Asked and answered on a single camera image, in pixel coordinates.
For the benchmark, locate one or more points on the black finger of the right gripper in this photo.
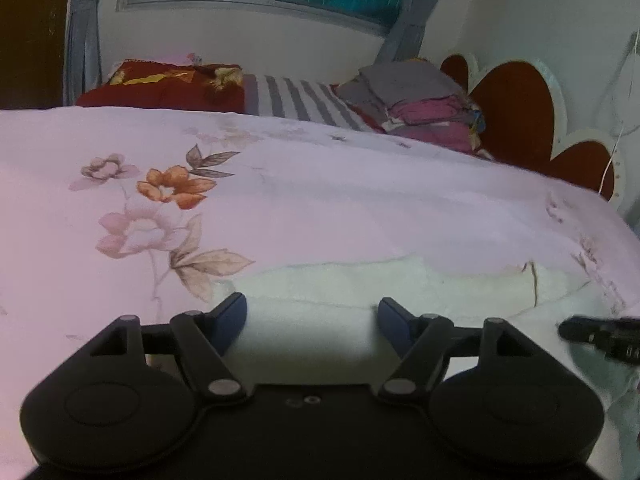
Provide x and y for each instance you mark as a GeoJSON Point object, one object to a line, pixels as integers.
{"type": "Point", "coordinates": [618, 339]}

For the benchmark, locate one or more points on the grey striped pillow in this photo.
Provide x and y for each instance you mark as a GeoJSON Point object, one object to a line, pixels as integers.
{"type": "Point", "coordinates": [302, 100]}

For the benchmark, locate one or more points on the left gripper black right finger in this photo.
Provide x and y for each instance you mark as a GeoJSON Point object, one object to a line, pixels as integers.
{"type": "Point", "coordinates": [426, 344]}

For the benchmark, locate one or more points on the pale green small cloth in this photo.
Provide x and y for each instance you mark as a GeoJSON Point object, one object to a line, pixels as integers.
{"type": "Point", "coordinates": [316, 325]}

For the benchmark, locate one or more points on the grey left curtain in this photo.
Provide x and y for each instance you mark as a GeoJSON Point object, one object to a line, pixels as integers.
{"type": "Point", "coordinates": [82, 63]}

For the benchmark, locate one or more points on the pile of folded clothes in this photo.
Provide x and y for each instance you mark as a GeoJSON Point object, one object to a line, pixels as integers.
{"type": "Point", "coordinates": [414, 100]}

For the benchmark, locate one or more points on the red heart-shaped headboard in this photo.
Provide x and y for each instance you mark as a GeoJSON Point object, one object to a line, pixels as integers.
{"type": "Point", "coordinates": [526, 125]}

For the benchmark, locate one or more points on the grey curtain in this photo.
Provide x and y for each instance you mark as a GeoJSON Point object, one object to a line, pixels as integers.
{"type": "Point", "coordinates": [82, 63]}
{"type": "Point", "coordinates": [404, 40]}

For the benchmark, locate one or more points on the red floral pillow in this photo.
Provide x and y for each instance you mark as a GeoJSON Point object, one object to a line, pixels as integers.
{"type": "Point", "coordinates": [163, 86]}

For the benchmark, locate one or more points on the grey right curtain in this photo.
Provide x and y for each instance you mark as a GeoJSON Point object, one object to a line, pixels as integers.
{"type": "Point", "coordinates": [404, 40]}

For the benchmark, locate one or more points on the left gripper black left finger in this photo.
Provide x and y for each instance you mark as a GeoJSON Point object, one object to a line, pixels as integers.
{"type": "Point", "coordinates": [180, 358]}

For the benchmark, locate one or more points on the pink floral bed sheet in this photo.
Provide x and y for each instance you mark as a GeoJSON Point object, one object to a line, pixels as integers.
{"type": "Point", "coordinates": [110, 211]}

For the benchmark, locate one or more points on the dark brown wooden door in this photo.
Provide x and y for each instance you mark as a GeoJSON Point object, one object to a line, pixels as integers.
{"type": "Point", "coordinates": [32, 53]}

